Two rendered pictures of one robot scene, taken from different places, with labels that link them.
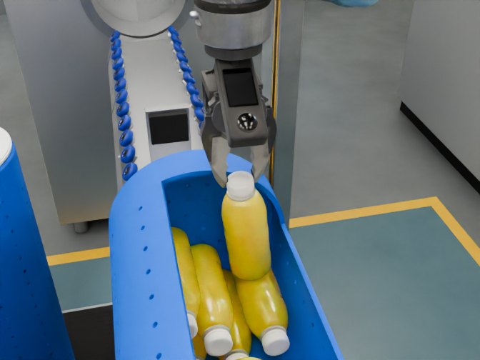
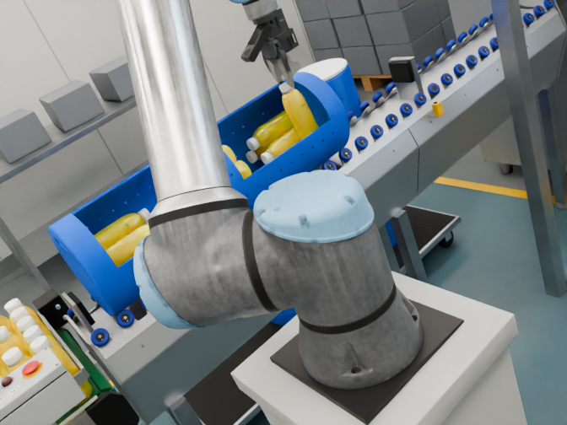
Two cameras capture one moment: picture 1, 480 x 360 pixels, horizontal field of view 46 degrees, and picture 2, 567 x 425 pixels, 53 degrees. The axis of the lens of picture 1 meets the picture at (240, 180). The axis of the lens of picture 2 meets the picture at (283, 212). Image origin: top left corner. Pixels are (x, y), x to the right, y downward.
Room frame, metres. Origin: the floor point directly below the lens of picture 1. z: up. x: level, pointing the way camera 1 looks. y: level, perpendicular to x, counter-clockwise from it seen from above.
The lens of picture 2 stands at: (0.05, -1.55, 1.71)
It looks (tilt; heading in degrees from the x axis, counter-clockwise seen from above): 27 degrees down; 75
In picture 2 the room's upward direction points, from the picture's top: 23 degrees counter-clockwise
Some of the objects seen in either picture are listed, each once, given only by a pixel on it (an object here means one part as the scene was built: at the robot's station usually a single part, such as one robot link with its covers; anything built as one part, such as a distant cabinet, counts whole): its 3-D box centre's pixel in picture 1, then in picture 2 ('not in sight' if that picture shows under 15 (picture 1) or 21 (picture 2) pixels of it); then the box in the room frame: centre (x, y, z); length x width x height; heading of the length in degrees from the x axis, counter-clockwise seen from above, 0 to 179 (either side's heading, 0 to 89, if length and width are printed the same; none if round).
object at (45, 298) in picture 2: not in sight; (54, 311); (-0.26, 0.06, 0.95); 0.10 x 0.07 x 0.10; 103
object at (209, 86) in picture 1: (233, 80); (273, 34); (0.66, 0.01, 1.39); 0.09 x 0.08 x 0.12; 13
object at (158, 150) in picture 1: (169, 137); (405, 79); (1.13, 0.17, 1.00); 0.10 x 0.04 x 0.15; 103
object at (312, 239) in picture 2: not in sight; (318, 243); (0.26, -0.90, 1.29); 0.17 x 0.15 x 0.18; 147
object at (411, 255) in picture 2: not in sight; (418, 279); (0.87, 0.04, 0.31); 0.06 x 0.06 x 0.63; 13
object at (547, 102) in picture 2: not in sight; (554, 150); (1.83, 0.25, 0.31); 0.06 x 0.06 x 0.63; 13
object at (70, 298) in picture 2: not in sight; (83, 314); (-0.17, -0.12, 0.99); 0.10 x 0.02 x 0.12; 103
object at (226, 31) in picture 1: (230, 21); (260, 8); (0.65, 0.01, 1.47); 0.10 x 0.09 x 0.05; 103
